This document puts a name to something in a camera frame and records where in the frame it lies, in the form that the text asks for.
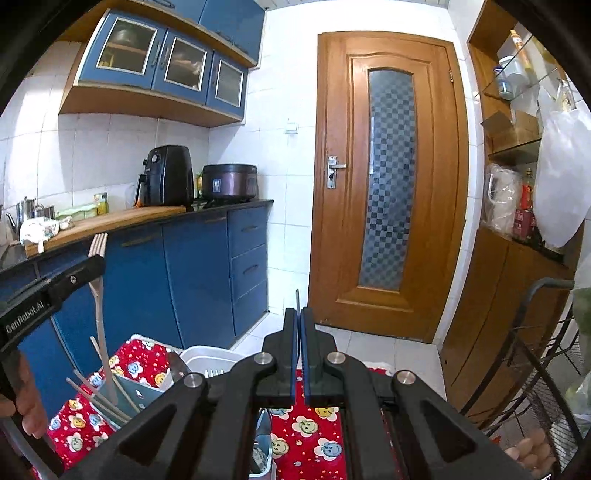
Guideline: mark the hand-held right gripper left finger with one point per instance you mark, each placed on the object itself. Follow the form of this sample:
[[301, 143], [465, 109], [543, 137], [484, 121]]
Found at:
[[292, 360]]

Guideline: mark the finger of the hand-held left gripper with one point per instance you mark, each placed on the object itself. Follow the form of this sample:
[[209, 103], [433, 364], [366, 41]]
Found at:
[[76, 276]]

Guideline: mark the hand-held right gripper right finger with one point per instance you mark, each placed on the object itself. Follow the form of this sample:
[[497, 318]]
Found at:
[[305, 360]]

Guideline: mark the beige plastic fork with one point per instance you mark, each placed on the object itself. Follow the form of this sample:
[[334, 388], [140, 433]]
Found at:
[[98, 295]]

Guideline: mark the wooden chopstick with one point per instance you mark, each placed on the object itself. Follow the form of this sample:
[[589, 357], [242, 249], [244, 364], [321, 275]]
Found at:
[[92, 400], [102, 393], [99, 364]]

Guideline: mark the light blue plastic utensil holder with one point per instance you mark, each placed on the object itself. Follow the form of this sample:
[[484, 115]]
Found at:
[[138, 398]]

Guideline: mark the person's left hand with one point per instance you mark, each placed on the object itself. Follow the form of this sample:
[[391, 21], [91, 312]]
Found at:
[[31, 397]]

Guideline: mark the white cloth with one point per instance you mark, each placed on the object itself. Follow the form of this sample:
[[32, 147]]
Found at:
[[39, 228]]

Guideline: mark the green packet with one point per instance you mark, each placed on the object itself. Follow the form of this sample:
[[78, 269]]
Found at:
[[76, 213]]

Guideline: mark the wooden cutting board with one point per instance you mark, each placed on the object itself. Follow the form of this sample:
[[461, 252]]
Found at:
[[120, 219]]

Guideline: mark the red floral tablecloth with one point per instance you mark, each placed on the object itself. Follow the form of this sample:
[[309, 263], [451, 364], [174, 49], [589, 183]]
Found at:
[[304, 434]]

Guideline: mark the small yellow green box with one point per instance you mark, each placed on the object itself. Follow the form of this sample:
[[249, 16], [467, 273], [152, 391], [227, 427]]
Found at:
[[101, 203]]

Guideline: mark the metal kettle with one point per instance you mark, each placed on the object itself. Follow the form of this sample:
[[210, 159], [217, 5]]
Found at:
[[25, 214]]

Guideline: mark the white plastic bin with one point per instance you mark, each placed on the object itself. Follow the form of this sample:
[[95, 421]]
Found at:
[[203, 357]]

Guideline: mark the wooden door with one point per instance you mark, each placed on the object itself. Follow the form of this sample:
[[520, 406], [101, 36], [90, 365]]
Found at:
[[337, 258]]

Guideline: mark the metal knife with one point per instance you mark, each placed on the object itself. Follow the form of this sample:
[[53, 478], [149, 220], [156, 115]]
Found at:
[[178, 367]]

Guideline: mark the blue base cabinet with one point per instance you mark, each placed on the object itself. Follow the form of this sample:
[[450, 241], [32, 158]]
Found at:
[[194, 267]]

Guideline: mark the black air fryer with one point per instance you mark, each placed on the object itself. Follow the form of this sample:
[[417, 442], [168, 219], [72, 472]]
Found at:
[[168, 177]]

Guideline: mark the dark rice cooker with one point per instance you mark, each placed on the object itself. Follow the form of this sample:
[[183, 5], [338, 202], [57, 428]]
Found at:
[[228, 182]]

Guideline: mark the wooden shelf unit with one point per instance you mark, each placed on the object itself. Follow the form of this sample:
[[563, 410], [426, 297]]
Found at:
[[489, 295]]

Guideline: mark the black metal rack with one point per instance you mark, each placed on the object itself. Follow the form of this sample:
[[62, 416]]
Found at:
[[531, 369]]

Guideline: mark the pile of eggs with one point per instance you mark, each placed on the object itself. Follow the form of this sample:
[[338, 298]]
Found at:
[[531, 452]]

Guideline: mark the clear plastic bag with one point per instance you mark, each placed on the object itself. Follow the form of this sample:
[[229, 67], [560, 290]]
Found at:
[[501, 198]]

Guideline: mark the red bottle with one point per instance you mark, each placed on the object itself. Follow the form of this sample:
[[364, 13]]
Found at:
[[525, 212]]

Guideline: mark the cardboard box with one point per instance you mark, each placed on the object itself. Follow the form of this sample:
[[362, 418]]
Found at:
[[508, 134]]

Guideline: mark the white plastic bag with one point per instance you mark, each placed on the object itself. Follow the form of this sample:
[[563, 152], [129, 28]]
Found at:
[[561, 184]]

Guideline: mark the clear plastic container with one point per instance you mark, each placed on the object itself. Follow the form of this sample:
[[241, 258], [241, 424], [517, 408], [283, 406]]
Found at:
[[510, 76]]

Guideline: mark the yellow bottle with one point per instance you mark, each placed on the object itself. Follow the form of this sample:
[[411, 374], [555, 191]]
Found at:
[[518, 40]]

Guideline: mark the blue wall cabinet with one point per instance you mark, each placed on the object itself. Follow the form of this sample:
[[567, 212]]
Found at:
[[152, 97]]

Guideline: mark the white wall switch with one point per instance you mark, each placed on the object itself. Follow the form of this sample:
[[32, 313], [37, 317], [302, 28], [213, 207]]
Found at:
[[291, 127]]

